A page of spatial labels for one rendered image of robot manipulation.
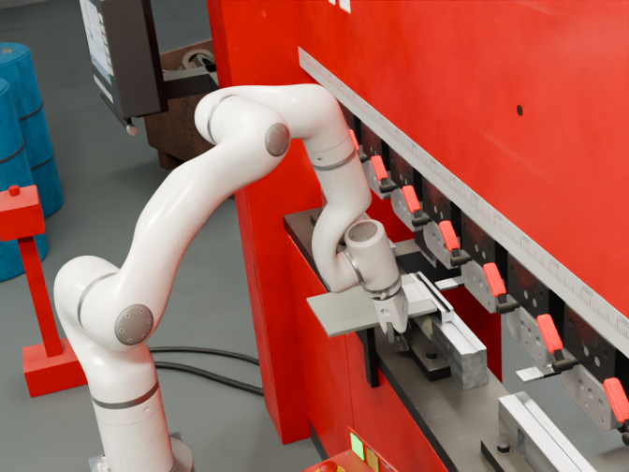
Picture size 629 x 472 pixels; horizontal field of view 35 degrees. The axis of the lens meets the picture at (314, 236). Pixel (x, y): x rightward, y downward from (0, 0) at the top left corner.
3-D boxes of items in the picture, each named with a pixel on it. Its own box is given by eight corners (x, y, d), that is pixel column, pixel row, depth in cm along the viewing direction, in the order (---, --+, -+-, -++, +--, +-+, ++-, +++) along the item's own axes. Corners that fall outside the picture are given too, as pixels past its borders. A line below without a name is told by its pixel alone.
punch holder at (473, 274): (461, 284, 201) (459, 210, 194) (499, 274, 203) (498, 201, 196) (494, 317, 188) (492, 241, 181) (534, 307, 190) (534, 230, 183)
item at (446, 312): (409, 284, 245) (409, 273, 243) (420, 282, 245) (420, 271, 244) (442, 322, 227) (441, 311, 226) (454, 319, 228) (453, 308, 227)
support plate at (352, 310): (306, 302, 238) (306, 298, 238) (408, 277, 244) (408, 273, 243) (329, 337, 222) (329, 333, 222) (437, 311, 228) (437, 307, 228)
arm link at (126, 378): (109, 418, 169) (81, 297, 159) (65, 375, 183) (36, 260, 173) (170, 389, 176) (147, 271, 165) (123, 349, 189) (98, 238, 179)
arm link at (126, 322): (95, 336, 176) (138, 373, 164) (47, 303, 168) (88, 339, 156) (263, 119, 184) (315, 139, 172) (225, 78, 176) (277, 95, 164)
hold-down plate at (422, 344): (383, 319, 249) (382, 309, 248) (402, 315, 250) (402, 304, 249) (429, 382, 223) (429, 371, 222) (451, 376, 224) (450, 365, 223)
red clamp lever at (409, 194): (401, 185, 213) (415, 225, 209) (418, 182, 214) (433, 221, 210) (399, 189, 214) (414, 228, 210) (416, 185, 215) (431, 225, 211)
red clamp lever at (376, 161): (369, 155, 230) (382, 191, 226) (386, 152, 231) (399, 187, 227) (368, 159, 232) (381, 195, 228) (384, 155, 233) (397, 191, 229)
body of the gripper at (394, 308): (397, 299, 205) (410, 334, 212) (402, 264, 213) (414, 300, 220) (362, 302, 208) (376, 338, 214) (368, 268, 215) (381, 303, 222)
